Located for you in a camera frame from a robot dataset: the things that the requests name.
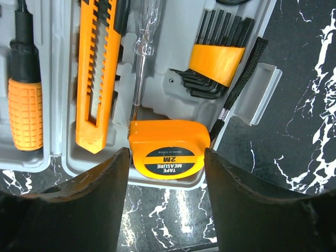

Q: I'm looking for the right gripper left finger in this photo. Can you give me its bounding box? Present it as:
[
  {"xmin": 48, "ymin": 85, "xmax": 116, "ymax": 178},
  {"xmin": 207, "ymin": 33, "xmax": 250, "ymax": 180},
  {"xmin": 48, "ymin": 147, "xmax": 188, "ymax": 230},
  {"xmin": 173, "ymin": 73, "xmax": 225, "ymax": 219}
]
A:
[{"xmin": 1, "ymin": 148, "xmax": 130, "ymax": 251}]

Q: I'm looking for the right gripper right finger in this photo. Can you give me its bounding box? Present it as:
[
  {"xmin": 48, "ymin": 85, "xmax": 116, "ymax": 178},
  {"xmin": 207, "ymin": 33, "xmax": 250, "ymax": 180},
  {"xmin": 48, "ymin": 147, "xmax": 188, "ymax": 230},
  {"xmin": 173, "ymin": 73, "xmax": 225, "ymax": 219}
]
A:
[{"xmin": 204, "ymin": 148, "xmax": 335, "ymax": 251}]

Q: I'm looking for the yellow tape measure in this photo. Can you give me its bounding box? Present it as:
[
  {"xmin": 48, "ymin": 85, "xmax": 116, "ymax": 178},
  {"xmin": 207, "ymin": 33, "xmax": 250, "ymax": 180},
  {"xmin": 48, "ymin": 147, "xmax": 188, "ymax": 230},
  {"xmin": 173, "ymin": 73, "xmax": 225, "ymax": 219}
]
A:
[{"xmin": 128, "ymin": 36, "xmax": 269, "ymax": 181}]

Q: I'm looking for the grey plastic tool case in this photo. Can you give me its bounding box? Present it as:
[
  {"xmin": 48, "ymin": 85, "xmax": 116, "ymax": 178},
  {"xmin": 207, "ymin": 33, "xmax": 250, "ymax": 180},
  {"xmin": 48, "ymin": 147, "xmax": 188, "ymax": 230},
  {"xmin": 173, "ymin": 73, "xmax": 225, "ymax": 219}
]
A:
[{"xmin": 1, "ymin": 1, "xmax": 275, "ymax": 194}]

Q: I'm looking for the orange utility knife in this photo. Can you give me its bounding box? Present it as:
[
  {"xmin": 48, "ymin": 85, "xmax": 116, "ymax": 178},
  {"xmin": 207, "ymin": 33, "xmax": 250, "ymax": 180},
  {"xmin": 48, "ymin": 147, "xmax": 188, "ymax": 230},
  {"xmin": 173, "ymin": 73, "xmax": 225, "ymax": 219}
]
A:
[{"xmin": 76, "ymin": 1, "xmax": 128, "ymax": 154}]

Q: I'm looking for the clear test pen screwdriver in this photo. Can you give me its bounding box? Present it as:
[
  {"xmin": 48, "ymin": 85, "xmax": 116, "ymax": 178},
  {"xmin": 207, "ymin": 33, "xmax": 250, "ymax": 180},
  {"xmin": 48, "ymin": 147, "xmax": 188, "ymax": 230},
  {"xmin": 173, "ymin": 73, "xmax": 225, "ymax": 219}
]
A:
[{"xmin": 130, "ymin": 0, "xmax": 163, "ymax": 121}]

